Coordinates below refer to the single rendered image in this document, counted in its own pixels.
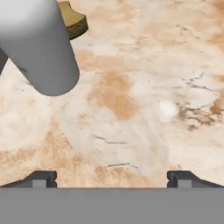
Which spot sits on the grey tap spout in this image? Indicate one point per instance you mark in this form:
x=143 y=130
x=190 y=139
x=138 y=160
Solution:
x=35 y=43

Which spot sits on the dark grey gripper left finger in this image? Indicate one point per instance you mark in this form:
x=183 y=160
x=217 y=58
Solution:
x=43 y=178

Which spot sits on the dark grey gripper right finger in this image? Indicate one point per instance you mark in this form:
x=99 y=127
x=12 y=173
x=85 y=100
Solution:
x=180 y=178

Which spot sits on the olive green sponge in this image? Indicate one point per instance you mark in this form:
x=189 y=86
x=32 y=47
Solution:
x=74 y=22

